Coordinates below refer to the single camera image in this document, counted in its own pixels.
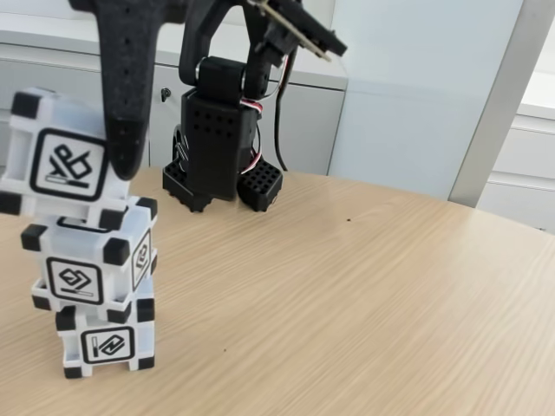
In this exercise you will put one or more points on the white cube with zigzag symbol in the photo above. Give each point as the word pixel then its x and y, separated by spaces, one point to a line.
pixel 106 344

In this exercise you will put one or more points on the white cube with crossed symbol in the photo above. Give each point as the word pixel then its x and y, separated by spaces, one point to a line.
pixel 65 164

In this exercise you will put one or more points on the white cube with diamonds symbol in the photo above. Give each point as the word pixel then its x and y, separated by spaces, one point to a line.
pixel 73 277

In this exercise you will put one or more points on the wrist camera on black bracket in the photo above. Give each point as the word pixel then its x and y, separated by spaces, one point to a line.
pixel 312 30

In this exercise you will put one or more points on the white cabinet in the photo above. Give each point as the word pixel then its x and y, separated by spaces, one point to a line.
pixel 52 69

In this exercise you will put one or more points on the white drawer unit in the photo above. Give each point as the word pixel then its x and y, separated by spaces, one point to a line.
pixel 529 151

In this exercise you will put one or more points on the grey metal frame post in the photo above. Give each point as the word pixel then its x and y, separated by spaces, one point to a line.
pixel 490 108

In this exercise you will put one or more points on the black clamp knob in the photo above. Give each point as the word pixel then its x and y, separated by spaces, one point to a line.
pixel 180 149

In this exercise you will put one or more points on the cabinet lock with key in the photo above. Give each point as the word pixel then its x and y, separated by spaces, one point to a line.
pixel 165 94

